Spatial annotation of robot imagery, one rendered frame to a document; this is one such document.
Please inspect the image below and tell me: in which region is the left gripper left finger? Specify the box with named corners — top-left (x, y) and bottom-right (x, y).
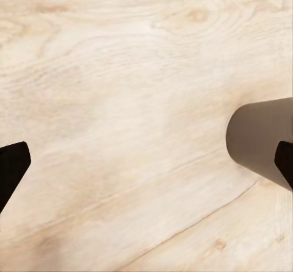
top-left (0, 141), bottom-right (31, 213)

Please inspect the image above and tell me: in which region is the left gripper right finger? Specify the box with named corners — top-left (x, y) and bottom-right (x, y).
top-left (275, 141), bottom-right (293, 189)

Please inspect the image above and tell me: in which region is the trash can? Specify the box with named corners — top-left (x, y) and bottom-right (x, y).
top-left (225, 97), bottom-right (293, 193)

